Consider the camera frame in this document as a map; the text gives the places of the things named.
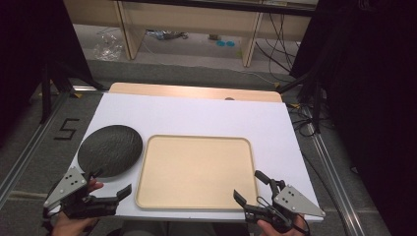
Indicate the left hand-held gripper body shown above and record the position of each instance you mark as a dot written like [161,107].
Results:
[67,185]

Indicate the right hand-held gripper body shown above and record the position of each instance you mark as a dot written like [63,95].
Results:
[296,205]

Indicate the person's right hand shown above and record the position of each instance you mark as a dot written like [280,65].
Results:
[273,231]

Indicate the person's left hand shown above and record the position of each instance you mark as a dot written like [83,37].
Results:
[70,227]

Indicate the black round textured plate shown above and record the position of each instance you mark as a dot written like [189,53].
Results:
[109,150]

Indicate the beige rectangular tray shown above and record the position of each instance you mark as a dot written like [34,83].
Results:
[195,172]

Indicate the black metal stand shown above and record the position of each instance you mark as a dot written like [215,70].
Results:
[316,105]
[46,95]

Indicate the white table mat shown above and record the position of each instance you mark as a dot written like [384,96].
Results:
[196,114]

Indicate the clear crumpled plastic bag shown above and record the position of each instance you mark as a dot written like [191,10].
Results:
[107,47]

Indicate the blue round lid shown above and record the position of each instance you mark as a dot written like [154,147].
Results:
[230,43]
[220,43]

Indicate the black curtain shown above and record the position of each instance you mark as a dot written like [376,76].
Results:
[370,82]
[29,49]

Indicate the clear plastic wrapper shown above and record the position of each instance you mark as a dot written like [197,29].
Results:
[165,34]

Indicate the light wooden desk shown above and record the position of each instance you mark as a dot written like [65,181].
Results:
[193,16]

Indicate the aluminium floor rail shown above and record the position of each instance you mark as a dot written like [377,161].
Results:
[334,177]
[29,154]

